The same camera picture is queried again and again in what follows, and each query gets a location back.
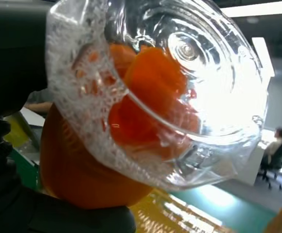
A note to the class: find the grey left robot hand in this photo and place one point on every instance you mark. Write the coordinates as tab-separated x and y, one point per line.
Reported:
14	48

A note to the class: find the orange bottle with clear cap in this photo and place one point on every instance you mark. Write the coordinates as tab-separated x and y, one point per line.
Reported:
82	167

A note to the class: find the person beside the table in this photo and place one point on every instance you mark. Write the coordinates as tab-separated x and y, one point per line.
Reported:
40	103

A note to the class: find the yellow plastic wrapped box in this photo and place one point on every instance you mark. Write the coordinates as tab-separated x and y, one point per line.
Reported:
160	217

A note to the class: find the green table mat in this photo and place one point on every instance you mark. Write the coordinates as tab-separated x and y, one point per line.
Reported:
228	209

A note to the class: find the long ceiling light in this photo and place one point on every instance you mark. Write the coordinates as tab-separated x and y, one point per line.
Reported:
260	8

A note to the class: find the rectangular ceiling light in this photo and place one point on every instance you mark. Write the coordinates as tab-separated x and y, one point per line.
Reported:
264	56

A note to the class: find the white desk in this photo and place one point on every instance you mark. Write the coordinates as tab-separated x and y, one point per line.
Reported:
252	167

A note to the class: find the seated person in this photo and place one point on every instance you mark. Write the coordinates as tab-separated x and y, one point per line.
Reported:
276	146

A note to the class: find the black office chair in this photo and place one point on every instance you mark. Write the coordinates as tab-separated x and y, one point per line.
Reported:
278	164

